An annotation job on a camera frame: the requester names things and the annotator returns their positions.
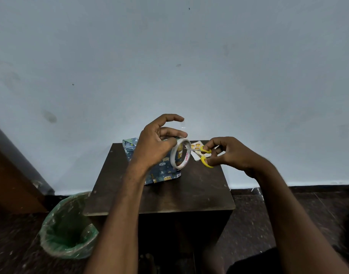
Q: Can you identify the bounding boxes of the person's dark clothing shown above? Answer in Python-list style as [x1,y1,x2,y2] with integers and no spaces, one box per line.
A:
[225,246,286,274]

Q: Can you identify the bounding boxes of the person's left hand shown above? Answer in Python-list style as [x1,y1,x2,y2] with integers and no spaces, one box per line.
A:
[129,114,188,172]

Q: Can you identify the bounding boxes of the brown wooden furniture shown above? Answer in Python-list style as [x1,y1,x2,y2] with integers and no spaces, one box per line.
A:
[0,119,55,215]

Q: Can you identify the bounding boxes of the person's left forearm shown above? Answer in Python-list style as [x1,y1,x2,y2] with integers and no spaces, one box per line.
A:
[84,162,153,274]

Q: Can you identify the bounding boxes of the white paper scrap yellow print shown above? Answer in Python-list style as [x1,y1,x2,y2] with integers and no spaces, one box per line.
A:
[190,141,212,162]

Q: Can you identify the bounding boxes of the waste bin with green liner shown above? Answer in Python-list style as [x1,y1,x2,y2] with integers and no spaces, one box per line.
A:
[38,191,100,260]

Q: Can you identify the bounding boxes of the person's right forearm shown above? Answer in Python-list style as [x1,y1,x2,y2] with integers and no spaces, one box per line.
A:
[248,159,349,274]

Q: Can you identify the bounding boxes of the blue patterned gift wrapped box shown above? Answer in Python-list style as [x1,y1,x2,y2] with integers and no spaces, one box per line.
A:
[122,137,182,185]

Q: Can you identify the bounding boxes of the person's right hand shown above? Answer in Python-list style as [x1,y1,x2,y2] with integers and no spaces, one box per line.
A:
[203,136,271,179]

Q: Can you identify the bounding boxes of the dark brown wooden table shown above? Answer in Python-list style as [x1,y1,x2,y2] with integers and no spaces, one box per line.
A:
[83,140,236,274]

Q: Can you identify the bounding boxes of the yellow handled scissors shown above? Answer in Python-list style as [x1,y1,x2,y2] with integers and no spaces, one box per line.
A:
[191,145,215,169]

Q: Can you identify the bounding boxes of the clear adhesive tape roll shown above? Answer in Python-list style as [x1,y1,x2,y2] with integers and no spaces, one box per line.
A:
[170,120,192,171]

